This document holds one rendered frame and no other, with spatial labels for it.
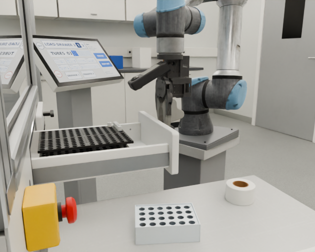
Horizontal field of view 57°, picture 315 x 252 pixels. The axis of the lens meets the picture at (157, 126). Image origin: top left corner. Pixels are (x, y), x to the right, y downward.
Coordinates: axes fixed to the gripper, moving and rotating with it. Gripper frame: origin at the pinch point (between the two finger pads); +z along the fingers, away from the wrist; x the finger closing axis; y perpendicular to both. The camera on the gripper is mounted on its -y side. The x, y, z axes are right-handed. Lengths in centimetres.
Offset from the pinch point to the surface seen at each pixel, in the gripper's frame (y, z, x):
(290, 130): 277, 84, 226
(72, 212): -27.8, 2.7, -34.8
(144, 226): -14.6, 12.1, -28.2
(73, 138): -25.0, 1.0, -0.4
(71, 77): -19, -9, 76
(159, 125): -3.0, -1.7, -5.4
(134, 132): -5.3, 4.5, 11.5
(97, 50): -1, -22, 106
